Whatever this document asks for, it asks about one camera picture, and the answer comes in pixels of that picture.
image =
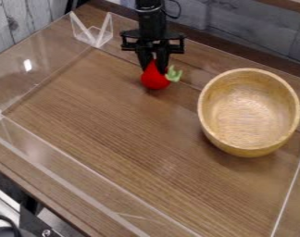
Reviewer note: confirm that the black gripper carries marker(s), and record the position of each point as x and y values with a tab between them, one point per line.
171	39

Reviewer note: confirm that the red toy strawberry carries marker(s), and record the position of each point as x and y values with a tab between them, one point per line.
154	80

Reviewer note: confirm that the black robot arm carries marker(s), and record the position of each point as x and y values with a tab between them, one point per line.
151	20

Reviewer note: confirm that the wooden bowl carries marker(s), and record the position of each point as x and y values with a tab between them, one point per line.
247	109

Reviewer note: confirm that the clear acrylic tray wall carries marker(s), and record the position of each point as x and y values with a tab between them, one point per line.
114	156

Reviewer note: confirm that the black table clamp bracket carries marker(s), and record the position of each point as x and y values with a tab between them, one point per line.
32	227

